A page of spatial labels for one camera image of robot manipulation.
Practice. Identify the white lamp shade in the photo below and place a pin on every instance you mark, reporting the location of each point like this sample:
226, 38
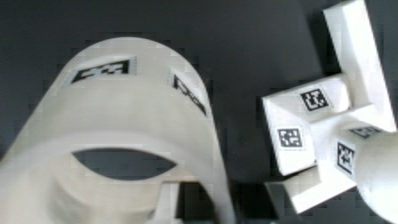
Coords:
126, 103

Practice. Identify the white lamp base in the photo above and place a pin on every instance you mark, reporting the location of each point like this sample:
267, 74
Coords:
315, 132

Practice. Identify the white lamp bulb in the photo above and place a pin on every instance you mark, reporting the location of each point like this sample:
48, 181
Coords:
366, 159

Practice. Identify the white U-shaped frame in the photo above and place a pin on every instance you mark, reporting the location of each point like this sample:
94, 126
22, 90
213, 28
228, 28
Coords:
352, 37

